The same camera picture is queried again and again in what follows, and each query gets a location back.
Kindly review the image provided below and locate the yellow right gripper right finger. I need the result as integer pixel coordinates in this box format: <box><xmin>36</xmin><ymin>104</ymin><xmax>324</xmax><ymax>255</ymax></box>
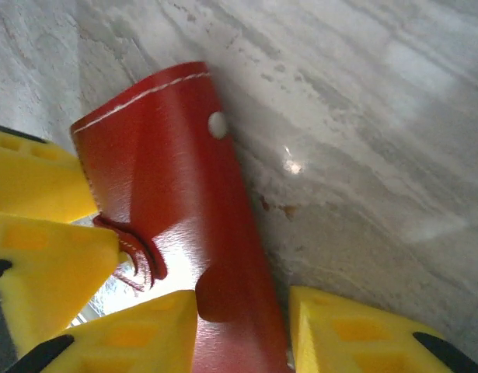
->
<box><xmin>288</xmin><ymin>285</ymin><xmax>478</xmax><ymax>373</ymax></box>

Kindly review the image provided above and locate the red leather card holder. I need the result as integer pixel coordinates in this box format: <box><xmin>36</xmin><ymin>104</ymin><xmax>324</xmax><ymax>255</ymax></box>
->
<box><xmin>69</xmin><ymin>61</ymin><xmax>294</xmax><ymax>373</ymax></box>

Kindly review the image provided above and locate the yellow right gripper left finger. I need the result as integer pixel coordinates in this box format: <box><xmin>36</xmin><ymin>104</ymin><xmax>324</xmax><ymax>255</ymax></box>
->
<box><xmin>7</xmin><ymin>289</ymin><xmax>197</xmax><ymax>373</ymax></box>

